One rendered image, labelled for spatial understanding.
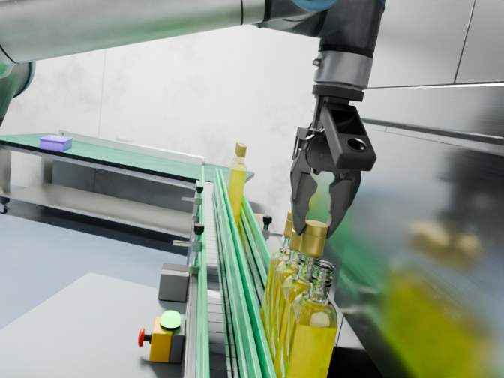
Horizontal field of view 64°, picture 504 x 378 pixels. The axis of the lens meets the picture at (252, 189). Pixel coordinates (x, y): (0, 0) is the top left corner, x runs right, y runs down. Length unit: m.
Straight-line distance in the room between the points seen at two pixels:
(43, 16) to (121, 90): 4.16
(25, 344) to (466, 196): 0.90
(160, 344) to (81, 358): 0.17
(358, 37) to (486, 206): 0.25
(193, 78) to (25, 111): 1.97
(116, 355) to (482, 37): 0.89
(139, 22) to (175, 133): 3.93
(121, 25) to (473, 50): 0.44
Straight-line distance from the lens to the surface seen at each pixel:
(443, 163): 0.56
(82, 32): 0.42
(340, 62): 0.56
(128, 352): 1.02
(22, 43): 0.44
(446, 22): 0.70
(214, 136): 4.20
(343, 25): 0.57
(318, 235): 0.58
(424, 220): 0.58
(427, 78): 0.70
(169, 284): 1.19
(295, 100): 4.05
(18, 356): 1.03
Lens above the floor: 1.33
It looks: 12 degrees down
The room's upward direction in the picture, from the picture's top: 9 degrees clockwise
